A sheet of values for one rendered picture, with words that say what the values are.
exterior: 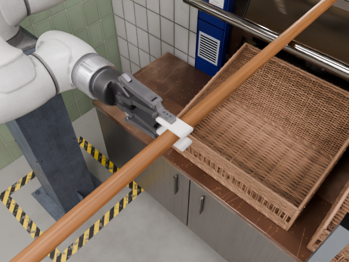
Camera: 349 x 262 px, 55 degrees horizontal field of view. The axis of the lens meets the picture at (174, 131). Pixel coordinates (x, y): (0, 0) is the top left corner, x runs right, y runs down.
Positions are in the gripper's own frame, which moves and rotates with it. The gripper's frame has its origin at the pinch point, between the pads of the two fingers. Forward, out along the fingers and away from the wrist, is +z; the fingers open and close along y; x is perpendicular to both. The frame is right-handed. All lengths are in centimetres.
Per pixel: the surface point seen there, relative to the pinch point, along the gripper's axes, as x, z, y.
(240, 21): -43.5, -14.2, 2.4
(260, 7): -81, -27, 19
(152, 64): -65, -73, 62
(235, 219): -26, 8, 68
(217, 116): -57, -25, 61
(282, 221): -31, 22, 58
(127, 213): -14, -46, 120
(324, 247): -20, 35, 37
